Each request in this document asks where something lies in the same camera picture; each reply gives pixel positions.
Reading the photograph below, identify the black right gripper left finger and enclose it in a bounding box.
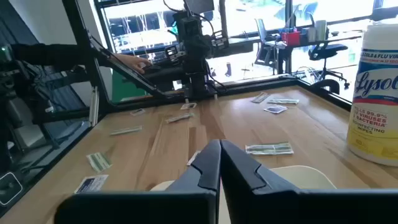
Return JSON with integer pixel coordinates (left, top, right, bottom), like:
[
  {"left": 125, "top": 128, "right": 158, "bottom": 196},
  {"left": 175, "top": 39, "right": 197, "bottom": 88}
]
[{"left": 54, "top": 139, "right": 222, "bottom": 224}]

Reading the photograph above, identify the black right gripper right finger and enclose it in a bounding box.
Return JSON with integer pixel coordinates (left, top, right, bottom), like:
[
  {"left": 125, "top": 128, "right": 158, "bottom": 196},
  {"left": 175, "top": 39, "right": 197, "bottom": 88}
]
[{"left": 220, "top": 139, "right": 398, "bottom": 224}]

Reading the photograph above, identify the small white packet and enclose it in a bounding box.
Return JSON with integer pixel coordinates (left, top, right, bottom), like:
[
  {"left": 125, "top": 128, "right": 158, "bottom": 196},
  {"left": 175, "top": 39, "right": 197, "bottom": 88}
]
[{"left": 186, "top": 150, "right": 201, "bottom": 166}]

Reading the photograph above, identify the green white bandage packet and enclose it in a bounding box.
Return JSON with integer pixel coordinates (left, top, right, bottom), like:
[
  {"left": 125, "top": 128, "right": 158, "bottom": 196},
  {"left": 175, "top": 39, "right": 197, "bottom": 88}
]
[
  {"left": 109, "top": 125, "right": 143, "bottom": 136},
  {"left": 86, "top": 151, "right": 113, "bottom": 174},
  {"left": 251, "top": 91, "right": 270, "bottom": 104},
  {"left": 244, "top": 142, "right": 294, "bottom": 156},
  {"left": 267, "top": 98, "right": 300, "bottom": 105},
  {"left": 165, "top": 112, "right": 195, "bottom": 124}
]

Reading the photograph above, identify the person's hand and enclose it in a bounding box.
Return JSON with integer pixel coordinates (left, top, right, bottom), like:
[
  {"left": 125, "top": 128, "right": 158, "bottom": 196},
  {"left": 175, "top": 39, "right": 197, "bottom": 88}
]
[{"left": 112, "top": 52, "right": 153, "bottom": 75}]

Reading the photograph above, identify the grey office chair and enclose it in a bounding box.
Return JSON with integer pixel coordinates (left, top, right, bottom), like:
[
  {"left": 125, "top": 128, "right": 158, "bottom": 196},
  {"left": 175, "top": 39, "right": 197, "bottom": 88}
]
[{"left": 254, "top": 17, "right": 280, "bottom": 68}]

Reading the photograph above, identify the black background desk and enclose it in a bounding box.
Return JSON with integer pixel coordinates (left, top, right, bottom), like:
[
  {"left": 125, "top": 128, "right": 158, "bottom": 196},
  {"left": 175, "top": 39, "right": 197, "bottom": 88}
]
[{"left": 264, "top": 29, "right": 363, "bottom": 75}]

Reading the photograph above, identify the red box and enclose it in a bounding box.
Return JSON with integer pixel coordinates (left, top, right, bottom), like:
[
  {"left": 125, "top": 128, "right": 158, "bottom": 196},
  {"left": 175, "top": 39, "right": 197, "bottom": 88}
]
[{"left": 281, "top": 30, "right": 301, "bottom": 47}]

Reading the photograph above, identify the black office chair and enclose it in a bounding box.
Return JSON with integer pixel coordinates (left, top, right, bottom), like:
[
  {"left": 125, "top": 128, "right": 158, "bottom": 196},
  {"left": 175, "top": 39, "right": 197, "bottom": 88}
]
[{"left": 308, "top": 42, "right": 351, "bottom": 90}]

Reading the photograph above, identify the Lysol disinfecting wipes canister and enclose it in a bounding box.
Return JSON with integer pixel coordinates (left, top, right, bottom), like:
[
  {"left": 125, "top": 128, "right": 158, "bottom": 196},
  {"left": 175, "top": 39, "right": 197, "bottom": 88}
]
[{"left": 346, "top": 22, "right": 398, "bottom": 167}]

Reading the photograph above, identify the black aluminium table frame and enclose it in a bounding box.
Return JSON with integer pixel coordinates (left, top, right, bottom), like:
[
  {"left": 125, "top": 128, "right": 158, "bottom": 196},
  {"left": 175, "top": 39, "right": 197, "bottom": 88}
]
[{"left": 0, "top": 0, "right": 354, "bottom": 218}]

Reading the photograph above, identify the black frame handle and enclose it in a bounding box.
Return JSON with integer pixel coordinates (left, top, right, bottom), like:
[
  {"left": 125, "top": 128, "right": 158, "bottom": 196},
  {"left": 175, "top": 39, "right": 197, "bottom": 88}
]
[{"left": 310, "top": 78, "right": 340, "bottom": 95}]

